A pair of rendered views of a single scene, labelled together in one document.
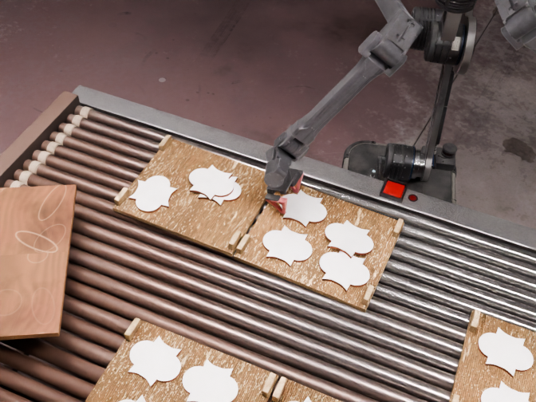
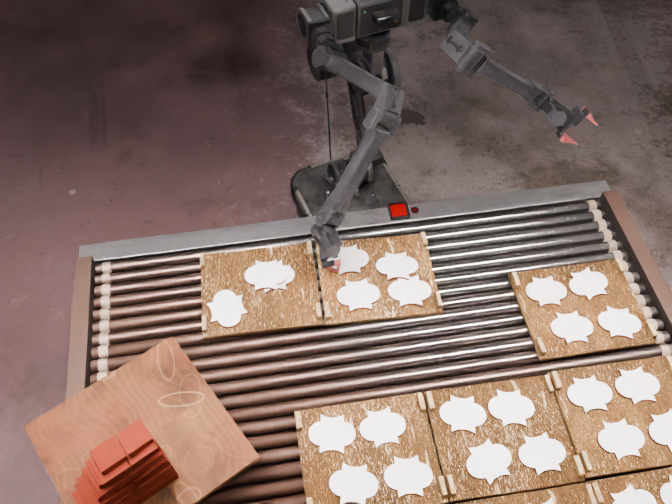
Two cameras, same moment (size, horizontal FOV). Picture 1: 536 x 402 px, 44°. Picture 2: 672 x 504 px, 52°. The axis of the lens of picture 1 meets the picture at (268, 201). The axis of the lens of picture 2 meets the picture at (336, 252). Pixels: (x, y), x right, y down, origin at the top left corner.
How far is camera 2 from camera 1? 0.83 m
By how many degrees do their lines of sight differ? 19
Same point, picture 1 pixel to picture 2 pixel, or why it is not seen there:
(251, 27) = (121, 102)
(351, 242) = (401, 268)
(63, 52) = not seen: outside the picture
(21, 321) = (224, 465)
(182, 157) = (224, 266)
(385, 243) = (422, 255)
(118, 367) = (309, 454)
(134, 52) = (24, 176)
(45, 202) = (159, 363)
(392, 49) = (391, 116)
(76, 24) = not seen: outside the picture
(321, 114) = (350, 185)
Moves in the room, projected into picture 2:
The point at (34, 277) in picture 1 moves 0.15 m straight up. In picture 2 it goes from (204, 426) to (196, 405)
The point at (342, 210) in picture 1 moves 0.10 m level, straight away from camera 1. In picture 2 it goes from (376, 246) to (366, 226)
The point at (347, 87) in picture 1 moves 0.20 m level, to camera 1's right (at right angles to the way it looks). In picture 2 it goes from (365, 157) to (417, 135)
